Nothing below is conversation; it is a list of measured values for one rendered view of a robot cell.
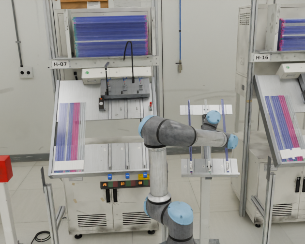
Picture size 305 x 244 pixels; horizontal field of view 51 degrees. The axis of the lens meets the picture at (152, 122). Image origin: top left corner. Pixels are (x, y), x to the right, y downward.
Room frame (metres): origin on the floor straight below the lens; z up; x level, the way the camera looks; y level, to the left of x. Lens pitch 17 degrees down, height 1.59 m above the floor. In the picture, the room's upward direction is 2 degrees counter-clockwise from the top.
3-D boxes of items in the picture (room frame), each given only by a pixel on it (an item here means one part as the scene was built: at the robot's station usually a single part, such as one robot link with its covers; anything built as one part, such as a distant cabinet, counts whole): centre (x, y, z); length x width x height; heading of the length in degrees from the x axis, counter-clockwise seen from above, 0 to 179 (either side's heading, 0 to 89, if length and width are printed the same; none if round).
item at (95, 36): (2.35, 0.27, 1.52); 0.51 x 0.13 x 0.27; 93
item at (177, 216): (1.32, -0.11, 0.72); 0.13 x 0.12 x 0.14; 43
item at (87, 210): (2.47, 0.34, 0.31); 0.70 x 0.65 x 0.62; 93
